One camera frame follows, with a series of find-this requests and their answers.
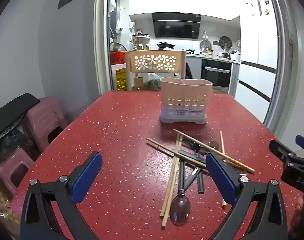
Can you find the beige plastic utensil holder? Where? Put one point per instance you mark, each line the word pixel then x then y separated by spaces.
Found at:
pixel 185 92

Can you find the round metal strainer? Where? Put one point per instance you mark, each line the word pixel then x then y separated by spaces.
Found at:
pixel 205 46

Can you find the woven straw basket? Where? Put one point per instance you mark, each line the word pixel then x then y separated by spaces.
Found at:
pixel 2 200

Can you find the black range hood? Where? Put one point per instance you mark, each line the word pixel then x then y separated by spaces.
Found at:
pixel 177 27

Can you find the wooden chopstick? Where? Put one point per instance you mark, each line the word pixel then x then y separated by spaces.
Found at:
pixel 192 139
pixel 222 142
pixel 168 180
pixel 162 145
pixel 173 180

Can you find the dark metal spoon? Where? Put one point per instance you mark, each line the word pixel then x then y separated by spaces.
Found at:
pixel 180 212

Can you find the white rice cooker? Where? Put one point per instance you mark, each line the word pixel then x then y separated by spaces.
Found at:
pixel 235 55

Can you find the pink plastic stool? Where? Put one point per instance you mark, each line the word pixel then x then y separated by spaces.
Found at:
pixel 39 120
pixel 12 160

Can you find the spice rack with jars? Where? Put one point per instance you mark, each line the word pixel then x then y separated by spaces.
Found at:
pixel 140 41

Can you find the beige flower-cutout storage trolley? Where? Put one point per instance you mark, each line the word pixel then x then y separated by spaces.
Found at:
pixel 154 55

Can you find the bag of green vegetables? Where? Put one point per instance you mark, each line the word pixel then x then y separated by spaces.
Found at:
pixel 153 82

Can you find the dark wall panel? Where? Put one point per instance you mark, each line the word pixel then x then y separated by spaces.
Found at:
pixel 66 0

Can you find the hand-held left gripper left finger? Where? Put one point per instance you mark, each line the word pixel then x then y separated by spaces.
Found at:
pixel 88 177

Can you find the round dark divided tray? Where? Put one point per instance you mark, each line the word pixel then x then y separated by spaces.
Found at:
pixel 225 42

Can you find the gas stove burner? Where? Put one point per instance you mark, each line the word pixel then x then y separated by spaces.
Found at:
pixel 188 51

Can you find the red plastic basket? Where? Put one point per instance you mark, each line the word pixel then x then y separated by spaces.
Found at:
pixel 117 58

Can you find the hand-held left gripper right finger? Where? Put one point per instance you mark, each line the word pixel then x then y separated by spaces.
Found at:
pixel 220 180

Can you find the black plastic bag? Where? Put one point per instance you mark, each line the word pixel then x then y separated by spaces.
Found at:
pixel 189 71

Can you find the black built-in oven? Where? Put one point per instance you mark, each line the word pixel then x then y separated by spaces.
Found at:
pixel 215 77

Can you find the yellow oil bottle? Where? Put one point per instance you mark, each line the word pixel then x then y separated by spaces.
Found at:
pixel 121 78

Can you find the grey sliding door frame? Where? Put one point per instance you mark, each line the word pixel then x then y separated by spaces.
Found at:
pixel 102 42

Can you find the white fridge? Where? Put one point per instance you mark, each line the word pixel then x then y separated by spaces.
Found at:
pixel 251 80

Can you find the white hanging plastic bag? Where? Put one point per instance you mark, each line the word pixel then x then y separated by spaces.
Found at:
pixel 119 27

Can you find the black wok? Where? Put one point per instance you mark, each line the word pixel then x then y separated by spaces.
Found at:
pixel 165 45

